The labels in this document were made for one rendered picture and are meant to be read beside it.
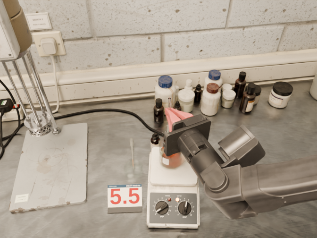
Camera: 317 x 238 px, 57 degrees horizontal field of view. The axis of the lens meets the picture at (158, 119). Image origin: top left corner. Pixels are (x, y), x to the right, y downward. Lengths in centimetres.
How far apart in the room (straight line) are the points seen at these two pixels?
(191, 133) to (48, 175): 48
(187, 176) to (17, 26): 50
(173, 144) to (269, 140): 48
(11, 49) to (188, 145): 38
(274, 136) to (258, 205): 56
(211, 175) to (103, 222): 39
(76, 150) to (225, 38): 63
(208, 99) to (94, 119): 40
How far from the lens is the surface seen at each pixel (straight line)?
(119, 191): 81
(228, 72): 113
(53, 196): 86
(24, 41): 66
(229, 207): 50
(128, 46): 103
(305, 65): 127
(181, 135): 58
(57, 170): 91
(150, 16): 99
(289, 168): 48
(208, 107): 101
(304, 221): 87
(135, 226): 79
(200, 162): 55
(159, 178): 75
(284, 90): 110
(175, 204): 75
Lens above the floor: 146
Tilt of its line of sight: 44 degrees down
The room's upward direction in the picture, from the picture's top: straight up
